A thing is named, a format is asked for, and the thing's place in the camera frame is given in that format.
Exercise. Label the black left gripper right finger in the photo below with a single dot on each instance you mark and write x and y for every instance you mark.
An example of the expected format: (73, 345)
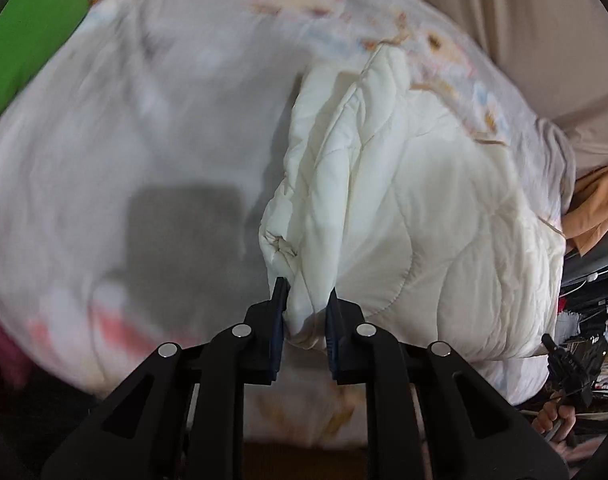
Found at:
(358, 351)

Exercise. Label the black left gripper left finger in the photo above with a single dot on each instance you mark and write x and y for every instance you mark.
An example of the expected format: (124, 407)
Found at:
(250, 352)

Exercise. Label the cream quilted padded garment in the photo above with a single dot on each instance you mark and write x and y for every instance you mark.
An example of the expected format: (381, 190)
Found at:
(388, 202)

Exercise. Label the right hand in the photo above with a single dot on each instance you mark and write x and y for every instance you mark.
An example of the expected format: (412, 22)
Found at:
(556, 419)

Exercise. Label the cluttered shelves with goods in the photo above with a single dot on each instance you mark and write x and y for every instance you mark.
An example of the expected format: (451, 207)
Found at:
(584, 300)

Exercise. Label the orange cloth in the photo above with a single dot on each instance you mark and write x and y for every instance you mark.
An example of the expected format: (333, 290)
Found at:
(586, 221)

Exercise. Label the grey floral fleece blanket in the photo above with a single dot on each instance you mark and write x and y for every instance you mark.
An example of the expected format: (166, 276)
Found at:
(136, 167)

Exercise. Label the beige bed sheet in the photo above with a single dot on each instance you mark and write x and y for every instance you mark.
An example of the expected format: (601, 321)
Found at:
(556, 52)

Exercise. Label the green cloth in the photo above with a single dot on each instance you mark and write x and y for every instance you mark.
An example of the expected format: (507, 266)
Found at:
(31, 32)

